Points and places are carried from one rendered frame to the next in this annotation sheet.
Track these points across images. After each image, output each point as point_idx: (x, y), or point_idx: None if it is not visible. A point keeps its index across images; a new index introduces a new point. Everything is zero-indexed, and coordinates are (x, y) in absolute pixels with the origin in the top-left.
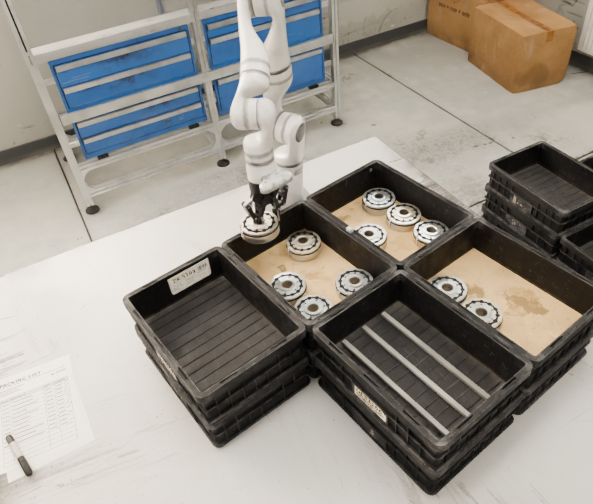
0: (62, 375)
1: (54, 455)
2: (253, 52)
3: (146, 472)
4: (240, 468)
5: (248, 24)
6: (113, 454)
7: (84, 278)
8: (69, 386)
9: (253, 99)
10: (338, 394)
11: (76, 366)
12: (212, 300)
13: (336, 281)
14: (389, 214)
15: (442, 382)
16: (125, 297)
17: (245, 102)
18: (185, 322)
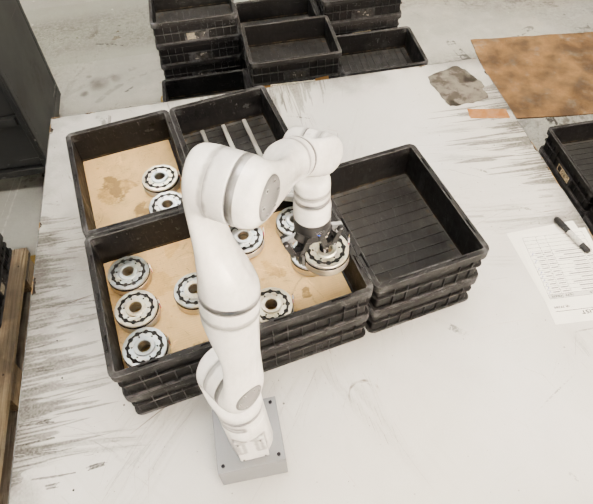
0: (555, 301)
1: (539, 230)
2: (287, 140)
3: (458, 200)
4: None
5: (277, 159)
6: (487, 218)
7: (569, 444)
8: (544, 286)
9: (308, 135)
10: None
11: (542, 307)
12: (391, 276)
13: (260, 241)
14: (152, 311)
15: None
16: (486, 249)
17: (320, 133)
18: (422, 258)
